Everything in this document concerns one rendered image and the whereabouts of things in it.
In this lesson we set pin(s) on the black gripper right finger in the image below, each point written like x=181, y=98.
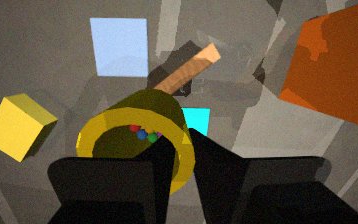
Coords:
x=225, y=180

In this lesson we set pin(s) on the yellow cube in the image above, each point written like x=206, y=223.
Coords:
x=23, y=126

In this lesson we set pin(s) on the yellow cup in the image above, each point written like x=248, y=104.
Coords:
x=107, y=135

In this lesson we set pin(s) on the green marble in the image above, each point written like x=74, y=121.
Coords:
x=152, y=137

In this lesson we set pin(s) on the red marble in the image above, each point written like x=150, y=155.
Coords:
x=134, y=128

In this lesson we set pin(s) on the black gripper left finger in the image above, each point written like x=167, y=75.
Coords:
x=146, y=179

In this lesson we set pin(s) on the blue marble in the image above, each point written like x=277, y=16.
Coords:
x=141, y=134

